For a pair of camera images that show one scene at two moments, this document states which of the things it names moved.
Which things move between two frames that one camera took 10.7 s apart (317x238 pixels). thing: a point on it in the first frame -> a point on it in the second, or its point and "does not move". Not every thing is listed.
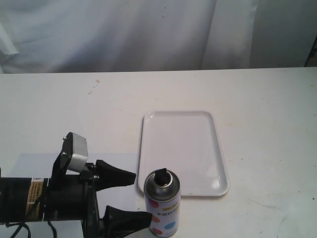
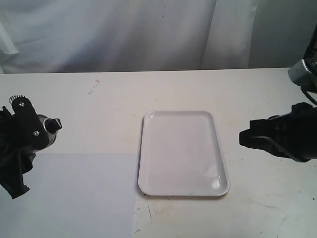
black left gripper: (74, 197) -> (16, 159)
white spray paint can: (163, 199) -> (52, 125)
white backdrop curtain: (60, 36) does not move
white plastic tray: (187, 144) does not move
